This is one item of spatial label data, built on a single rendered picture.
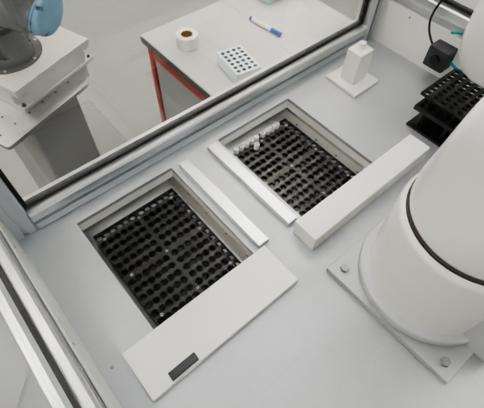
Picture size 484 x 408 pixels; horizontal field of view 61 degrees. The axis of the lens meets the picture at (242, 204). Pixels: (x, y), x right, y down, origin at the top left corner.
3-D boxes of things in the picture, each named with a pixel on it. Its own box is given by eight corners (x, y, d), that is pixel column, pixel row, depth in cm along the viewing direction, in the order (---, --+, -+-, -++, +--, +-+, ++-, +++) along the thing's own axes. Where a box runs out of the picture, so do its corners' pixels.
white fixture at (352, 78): (324, 78, 95) (333, 40, 87) (349, 63, 99) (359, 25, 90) (354, 98, 91) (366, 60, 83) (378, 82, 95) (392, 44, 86)
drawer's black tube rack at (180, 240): (101, 252, 81) (92, 236, 75) (175, 206, 87) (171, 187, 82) (166, 340, 71) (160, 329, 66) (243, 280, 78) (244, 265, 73)
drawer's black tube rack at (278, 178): (226, 173, 93) (225, 154, 87) (282, 137, 99) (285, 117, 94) (295, 239, 83) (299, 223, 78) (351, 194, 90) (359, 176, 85)
